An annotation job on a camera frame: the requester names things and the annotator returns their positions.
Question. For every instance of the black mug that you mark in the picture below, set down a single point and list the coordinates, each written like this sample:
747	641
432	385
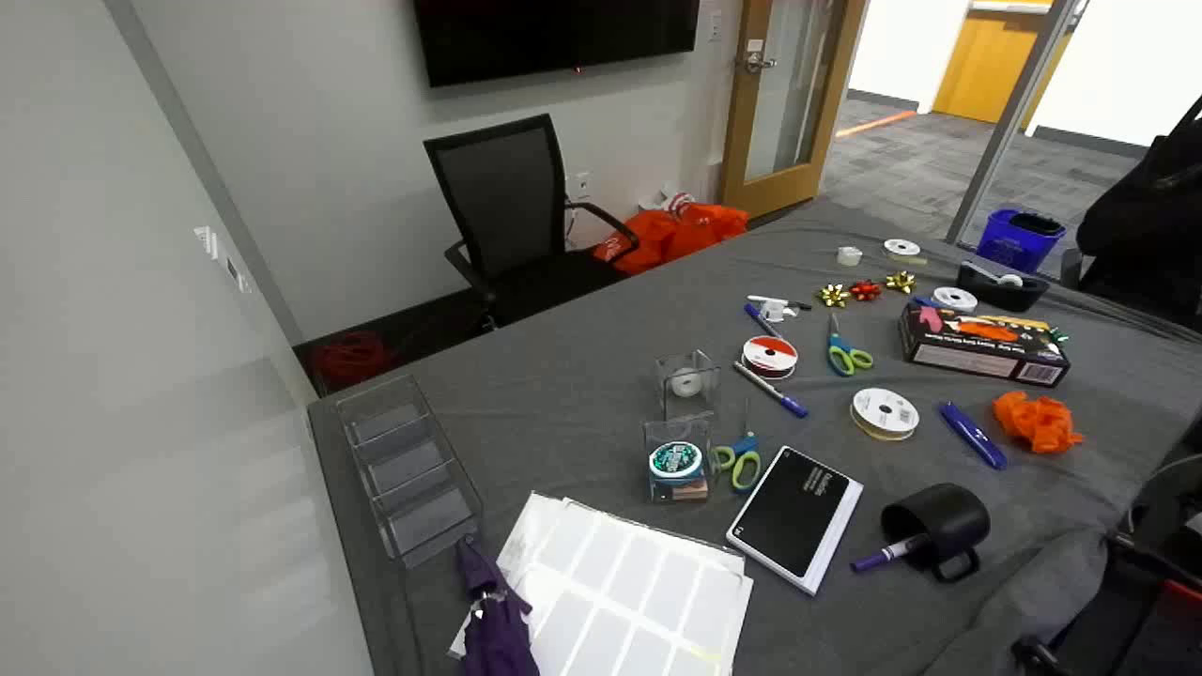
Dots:
940	517

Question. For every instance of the gray tablecloth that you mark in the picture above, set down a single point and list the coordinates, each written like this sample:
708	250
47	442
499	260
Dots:
563	376

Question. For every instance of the orange bag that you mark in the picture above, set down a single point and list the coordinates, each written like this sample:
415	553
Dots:
678	235

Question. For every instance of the teal round tin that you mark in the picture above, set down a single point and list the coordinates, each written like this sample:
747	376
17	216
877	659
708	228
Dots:
678	462

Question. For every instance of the red ribbon spool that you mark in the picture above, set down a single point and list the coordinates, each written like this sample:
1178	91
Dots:
766	353

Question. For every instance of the black office chair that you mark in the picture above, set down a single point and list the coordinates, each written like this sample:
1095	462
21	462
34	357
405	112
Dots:
507	199

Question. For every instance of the white tape dispenser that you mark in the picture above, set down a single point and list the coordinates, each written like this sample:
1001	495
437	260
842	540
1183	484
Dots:
775	306

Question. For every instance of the blue pen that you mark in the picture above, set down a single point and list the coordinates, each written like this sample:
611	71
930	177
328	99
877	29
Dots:
772	391

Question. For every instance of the small green blue scissors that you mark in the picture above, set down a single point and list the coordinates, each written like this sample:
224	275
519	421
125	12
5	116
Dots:
743	466

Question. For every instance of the gold gift bow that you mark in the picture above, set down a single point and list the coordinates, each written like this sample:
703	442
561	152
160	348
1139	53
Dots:
897	282
834	295

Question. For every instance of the clear plastic tray organizer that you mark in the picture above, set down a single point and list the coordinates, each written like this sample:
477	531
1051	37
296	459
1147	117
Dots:
405	484

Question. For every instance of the red item on floor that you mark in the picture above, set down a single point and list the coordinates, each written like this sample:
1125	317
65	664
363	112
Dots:
353	357

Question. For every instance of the wooden door with glass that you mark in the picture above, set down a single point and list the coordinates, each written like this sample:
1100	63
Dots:
752	137

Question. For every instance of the white label sheets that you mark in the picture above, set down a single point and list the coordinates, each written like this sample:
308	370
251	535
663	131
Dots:
626	594

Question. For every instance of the black notebook with white edge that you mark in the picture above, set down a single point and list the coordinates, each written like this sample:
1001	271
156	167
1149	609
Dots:
792	514

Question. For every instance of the small white tape roll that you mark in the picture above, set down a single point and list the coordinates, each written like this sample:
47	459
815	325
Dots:
851	256

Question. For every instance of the red gift bow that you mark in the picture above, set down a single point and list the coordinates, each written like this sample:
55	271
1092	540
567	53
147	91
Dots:
866	291

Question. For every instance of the yellow ribbon spool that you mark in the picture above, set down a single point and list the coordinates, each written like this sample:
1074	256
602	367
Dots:
884	416

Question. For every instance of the purple folded cloth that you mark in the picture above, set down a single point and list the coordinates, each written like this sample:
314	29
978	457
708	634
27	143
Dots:
498	625

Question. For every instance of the white ribbon spool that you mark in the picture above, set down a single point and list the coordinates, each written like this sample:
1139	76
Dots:
901	246
956	300

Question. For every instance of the purple marker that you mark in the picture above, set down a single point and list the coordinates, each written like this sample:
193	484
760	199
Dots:
884	553

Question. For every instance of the black box of craft supplies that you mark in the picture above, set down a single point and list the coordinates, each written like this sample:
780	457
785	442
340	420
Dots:
983	357

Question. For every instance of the blue marker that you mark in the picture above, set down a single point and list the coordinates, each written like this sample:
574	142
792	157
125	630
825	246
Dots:
973	437

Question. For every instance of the black plastic tray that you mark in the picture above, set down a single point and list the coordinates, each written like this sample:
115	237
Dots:
1001	291

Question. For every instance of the blue bin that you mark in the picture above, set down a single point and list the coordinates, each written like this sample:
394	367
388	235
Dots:
1018	237

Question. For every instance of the orange ribbon clump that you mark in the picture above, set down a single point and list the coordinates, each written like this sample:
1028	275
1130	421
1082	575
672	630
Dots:
1039	421

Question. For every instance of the yellow door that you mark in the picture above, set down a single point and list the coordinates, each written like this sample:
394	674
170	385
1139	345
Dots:
990	63

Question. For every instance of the person in black jacket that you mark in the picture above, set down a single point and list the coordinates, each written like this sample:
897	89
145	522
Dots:
1147	228

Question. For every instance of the black and red stand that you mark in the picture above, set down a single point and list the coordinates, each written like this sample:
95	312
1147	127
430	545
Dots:
1130	615

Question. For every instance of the black wall television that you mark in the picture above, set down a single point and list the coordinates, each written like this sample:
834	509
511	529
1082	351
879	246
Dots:
549	37

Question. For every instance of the white wall switch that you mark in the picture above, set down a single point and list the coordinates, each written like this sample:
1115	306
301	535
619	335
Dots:
213	242

